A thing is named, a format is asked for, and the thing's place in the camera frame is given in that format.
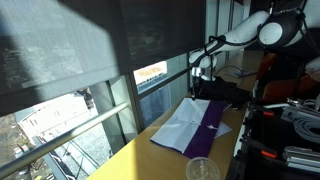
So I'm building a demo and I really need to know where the aluminium profile rail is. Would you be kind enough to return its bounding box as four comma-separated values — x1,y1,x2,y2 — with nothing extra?
283,146,320,173

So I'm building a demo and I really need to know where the clear plastic cup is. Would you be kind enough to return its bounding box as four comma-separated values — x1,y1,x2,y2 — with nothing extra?
186,157,220,180

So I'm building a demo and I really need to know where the dark roller blind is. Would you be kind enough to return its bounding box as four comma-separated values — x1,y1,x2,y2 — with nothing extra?
0,0,206,115

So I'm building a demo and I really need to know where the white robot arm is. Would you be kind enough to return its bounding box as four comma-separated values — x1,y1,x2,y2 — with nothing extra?
189,0,320,96

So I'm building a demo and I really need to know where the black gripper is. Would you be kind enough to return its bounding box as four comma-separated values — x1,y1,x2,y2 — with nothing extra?
191,67,216,100

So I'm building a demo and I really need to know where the orange chair near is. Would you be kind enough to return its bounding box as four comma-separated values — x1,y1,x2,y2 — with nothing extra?
256,53,318,102

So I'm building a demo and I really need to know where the metal window handrail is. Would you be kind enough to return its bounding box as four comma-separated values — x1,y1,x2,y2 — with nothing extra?
0,67,191,179

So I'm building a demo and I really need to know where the purple file holder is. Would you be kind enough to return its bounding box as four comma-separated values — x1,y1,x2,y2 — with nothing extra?
150,98,225,158

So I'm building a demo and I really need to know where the coiled grey cable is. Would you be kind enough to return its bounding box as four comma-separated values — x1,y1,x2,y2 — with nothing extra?
292,117,320,145

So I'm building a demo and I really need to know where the white paper sheet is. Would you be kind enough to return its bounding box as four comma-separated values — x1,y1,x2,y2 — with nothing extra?
215,122,231,138

